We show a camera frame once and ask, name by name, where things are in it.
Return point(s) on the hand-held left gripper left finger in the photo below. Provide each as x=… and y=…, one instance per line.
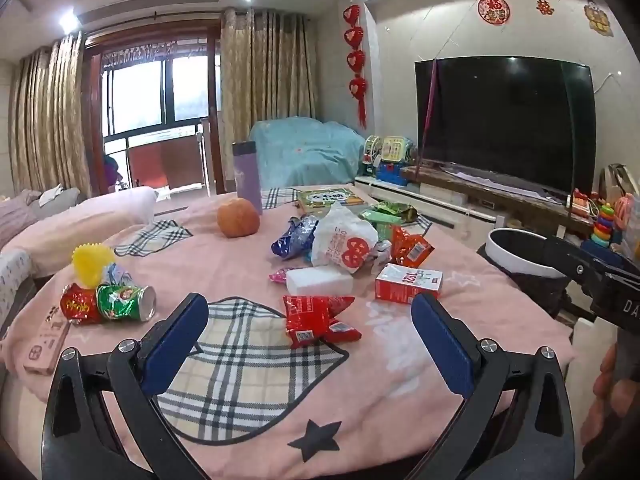
x=172, y=347

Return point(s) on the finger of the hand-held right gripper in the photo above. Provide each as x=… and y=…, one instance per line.
x=575, y=257

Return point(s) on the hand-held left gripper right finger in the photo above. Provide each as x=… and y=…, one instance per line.
x=445, y=347

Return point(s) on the white trash bin black liner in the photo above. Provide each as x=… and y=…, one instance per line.
x=525, y=287

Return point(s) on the red milk carton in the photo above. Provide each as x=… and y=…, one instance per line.
x=405, y=285

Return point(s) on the orange red snack packet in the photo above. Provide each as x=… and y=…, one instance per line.
x=410, y=247

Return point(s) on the pink lollipop packet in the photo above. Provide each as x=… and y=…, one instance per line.
x=279, y=275

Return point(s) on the green printed carton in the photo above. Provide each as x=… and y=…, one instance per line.
x=384, y=230

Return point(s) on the large red snack packet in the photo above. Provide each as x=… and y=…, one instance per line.
x=307, y=315

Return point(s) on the white foam block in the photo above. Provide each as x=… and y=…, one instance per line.
x=317, y=280

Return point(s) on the white plastic bag red print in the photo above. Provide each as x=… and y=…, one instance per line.
x=340, y=240

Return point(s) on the blue crinkled plastic wrapper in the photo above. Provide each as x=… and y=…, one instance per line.
x=292, y=240

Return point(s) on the person's right hand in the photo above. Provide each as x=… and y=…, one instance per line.
x=602, y=405

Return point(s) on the rainbow stacking rings toy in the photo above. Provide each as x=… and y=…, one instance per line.
x=603, y=225

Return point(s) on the red toy telephone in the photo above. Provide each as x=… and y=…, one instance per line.
x=585, y=202

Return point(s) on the pink plastic toy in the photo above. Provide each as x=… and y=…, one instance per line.
x=622, y=212

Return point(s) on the green can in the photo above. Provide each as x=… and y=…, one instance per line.
x=122, y=302

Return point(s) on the beige bag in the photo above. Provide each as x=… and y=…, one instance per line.
x=620, y=180

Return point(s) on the pink patchwork blanket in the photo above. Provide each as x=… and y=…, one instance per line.
x=150, y=260

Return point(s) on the red foil packet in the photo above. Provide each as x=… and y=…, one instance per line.
x=80, y=305

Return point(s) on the yellow spiky ball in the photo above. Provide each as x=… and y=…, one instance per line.
x=92, y=262

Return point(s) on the pink toy remote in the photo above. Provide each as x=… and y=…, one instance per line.
x=46, y=340

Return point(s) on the red apple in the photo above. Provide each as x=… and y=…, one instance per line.
x=239, y=217

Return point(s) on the green snack packet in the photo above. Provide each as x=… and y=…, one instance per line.
x=395, y=210

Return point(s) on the pale pink quilt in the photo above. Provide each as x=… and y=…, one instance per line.
x=100, y=215

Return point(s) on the white television cabinet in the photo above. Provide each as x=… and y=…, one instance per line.
x=430, y=195

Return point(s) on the black flat television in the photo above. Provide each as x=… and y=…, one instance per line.
x=500, y=120

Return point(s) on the purple cloth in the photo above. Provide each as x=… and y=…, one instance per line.
x=112, y=172

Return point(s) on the purple thermos bottle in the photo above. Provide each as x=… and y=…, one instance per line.
x=246, y=175

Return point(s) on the grey sofa cushion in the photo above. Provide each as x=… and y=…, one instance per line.
x=55, y=197

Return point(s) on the children's picture book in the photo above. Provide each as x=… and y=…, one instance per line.
x=325, y=197

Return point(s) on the toy phone set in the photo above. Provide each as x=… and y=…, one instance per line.
x=397, y=150

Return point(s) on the colourful wheel toy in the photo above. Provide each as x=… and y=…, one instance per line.
x=371, y=152

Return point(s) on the teal cloth covered furniture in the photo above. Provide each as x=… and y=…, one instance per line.
x=305, y=150

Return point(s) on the small red character sticker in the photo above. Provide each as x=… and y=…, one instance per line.
x=544, y=7

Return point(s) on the brown framed balcony window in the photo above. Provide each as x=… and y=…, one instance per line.
x=135, y=90

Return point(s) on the beige patterned curtain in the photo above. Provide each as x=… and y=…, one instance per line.
x=50, y=110
x=270, y=60

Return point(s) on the red heart hanging ornament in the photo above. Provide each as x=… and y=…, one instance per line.
x=356, y=62

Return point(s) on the cartoon wall sticker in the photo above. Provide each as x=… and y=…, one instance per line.
x=599, y=19

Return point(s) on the round red wall sticker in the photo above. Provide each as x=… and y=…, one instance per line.
x=494, y=9

